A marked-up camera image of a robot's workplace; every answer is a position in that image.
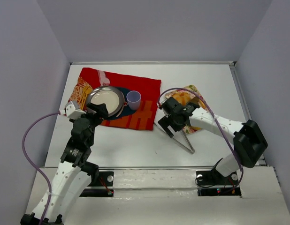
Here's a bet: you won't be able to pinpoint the metal tongs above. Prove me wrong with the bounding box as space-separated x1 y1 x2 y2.
156 120 195 155

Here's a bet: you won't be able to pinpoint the orange ring donut bread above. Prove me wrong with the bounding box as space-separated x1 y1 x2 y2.
191 126 202 131

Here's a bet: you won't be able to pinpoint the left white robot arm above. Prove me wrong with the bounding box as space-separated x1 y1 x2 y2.
20 101 108 225

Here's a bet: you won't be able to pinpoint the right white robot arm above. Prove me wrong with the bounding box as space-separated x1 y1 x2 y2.
158 97 268 188

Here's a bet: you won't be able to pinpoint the large knotted bread roll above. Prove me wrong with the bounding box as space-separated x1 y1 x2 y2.
172 90 191 105

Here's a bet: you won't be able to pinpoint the round metal plate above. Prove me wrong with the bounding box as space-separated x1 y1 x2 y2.
85 86 125 117

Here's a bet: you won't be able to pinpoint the red patterned cloth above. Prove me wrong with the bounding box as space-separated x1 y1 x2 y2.
69 67 161 131

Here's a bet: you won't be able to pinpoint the dark blue oval mat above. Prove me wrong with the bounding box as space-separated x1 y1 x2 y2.
107 87 136 121

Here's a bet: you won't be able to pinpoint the floral serving tray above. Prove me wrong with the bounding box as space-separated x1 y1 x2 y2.
164 84 215 135

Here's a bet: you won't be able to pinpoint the lavender plastic cup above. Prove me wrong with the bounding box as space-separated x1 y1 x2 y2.
126 90 141 111

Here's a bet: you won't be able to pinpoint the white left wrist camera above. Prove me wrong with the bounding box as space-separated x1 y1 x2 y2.
65 101 86 120

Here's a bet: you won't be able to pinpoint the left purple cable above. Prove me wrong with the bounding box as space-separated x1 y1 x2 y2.
22 111 67 222

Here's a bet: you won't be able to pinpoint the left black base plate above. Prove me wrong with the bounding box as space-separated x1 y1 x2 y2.
80 171 114 197

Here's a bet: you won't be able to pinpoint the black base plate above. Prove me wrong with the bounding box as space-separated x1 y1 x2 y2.
194 171 242 197
80 171 114 197

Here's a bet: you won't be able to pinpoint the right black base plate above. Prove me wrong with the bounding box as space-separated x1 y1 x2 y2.
194 171 242 197

